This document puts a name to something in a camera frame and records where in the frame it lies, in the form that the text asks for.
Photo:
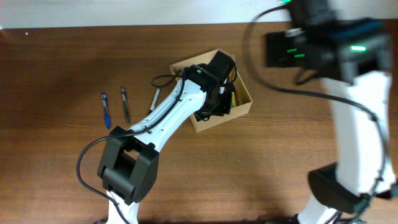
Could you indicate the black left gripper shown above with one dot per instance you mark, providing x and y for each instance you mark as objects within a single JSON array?
[{"x": 222, "y": 106}]

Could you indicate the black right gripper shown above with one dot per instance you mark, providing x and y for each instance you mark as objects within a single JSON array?
[{"x": 277, "y": 48}]

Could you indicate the yellow highlighter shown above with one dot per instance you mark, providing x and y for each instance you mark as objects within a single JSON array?
[{"x": 233, "y": 100}]

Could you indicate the black marker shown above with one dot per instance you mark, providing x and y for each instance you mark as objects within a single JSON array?
[{"x": 154, "y": 101}]

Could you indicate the black pen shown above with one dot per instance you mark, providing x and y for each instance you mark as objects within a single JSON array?
[{"x": 125, "y": 105}]

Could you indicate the blue pen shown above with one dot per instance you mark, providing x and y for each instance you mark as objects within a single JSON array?
[{"x": 104, "y": 101}]

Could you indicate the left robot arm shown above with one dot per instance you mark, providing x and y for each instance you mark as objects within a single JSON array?
[{"x": 129, "y": 164}]

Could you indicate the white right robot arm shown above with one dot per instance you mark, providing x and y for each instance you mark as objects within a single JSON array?
[{"x": 352, "y": 61}]

